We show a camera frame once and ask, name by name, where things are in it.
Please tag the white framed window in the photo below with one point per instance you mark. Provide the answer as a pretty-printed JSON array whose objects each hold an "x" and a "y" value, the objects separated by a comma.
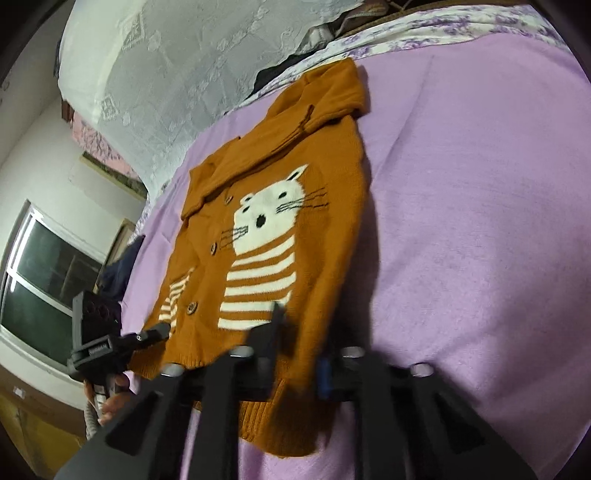
[{"x": 46, "y": 277}]

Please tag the white lace cover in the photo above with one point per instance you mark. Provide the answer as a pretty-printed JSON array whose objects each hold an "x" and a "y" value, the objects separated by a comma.
[{"x": 184, "y": 69}]

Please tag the purple blanket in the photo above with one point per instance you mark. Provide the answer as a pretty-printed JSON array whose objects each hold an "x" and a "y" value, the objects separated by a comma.
[{"x": 461, "y": 207}]

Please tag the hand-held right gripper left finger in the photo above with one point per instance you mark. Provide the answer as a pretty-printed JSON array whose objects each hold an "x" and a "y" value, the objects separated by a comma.
[{"x": 265, "y": 341}]

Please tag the navy cloth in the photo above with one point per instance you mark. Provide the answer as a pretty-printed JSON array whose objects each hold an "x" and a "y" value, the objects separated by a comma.
[{"x": 122, "y": 272}]

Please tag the pink floral cloth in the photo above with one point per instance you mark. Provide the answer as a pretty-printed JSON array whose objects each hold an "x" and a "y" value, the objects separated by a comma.
[{"x": 99, "y": 143}]

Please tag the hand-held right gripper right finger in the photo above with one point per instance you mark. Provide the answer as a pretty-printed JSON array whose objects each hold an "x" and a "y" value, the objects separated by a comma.
[{"x": 324, "y": 378}]

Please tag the orange knit cat cardigan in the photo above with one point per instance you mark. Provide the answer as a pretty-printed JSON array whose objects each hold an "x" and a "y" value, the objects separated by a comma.
[{"x": 277, "y": 152}]

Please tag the person's left hand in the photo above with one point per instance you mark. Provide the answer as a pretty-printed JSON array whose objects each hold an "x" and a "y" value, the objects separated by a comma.
[{"x": 113, "y": 406}]

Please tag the brown cabinet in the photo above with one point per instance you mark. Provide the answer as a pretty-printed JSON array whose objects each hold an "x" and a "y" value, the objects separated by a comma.
[{"x": 27, "y": 415}]

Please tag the purple floral bed sheet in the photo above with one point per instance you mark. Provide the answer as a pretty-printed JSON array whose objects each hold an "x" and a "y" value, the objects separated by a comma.
[{"x": 415, "y": 32}]

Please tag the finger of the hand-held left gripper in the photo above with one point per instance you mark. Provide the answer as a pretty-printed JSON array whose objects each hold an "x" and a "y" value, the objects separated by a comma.
[{"x": 154, "y": 336}]

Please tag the beige picture frame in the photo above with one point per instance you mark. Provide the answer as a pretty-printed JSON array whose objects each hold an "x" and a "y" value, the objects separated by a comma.
[{"x": 120, "y": 240}]

